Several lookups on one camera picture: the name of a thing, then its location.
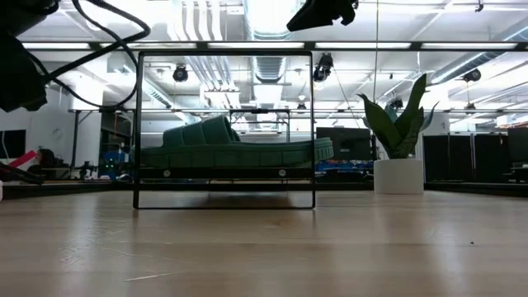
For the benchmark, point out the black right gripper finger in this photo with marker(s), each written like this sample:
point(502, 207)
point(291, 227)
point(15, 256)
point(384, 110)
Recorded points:
point(321, 12)

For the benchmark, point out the teal rubber slide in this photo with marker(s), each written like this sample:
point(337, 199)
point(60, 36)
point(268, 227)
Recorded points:
point(247, 156)

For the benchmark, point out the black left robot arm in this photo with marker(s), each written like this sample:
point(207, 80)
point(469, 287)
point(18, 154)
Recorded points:
point(18, 78)

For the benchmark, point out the black round ceiling fixture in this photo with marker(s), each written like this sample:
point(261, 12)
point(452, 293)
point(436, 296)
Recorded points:
point(472, 75)
point(180, 74)
point(323, 68)

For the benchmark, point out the black monitor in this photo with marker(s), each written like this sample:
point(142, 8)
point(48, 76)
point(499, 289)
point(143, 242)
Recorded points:
point(346, 144)
point(12, 144)
point(519, 144)

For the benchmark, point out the green artificial snake plant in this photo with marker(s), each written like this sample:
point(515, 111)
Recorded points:
point(402, 132)

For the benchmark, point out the white cylindrical plant pot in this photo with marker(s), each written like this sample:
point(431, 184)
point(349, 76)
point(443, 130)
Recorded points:
point(398, 177)

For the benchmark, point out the black partition panels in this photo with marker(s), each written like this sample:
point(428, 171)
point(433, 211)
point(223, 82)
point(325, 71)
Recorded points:
point(453, 156)

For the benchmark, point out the person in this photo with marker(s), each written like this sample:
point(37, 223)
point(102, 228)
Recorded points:
point(46, 158)

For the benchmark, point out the silver ventilation duct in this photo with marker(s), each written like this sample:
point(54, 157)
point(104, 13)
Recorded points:
point(270, 16)

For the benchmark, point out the black metal frame shelf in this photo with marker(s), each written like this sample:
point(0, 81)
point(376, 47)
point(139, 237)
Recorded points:
point(224, 173)

